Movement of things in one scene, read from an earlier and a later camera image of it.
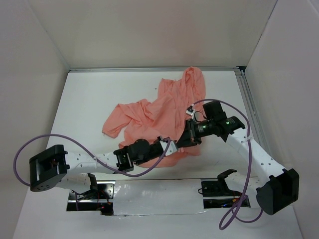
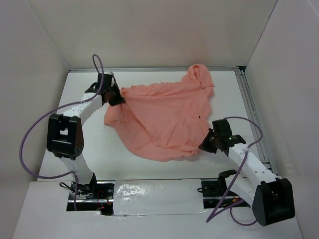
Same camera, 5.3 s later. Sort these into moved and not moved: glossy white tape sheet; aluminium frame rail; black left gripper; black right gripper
Moved: black left gripper; black right gripper
Not moved: glossy white tape sheet; aluminium frame rail
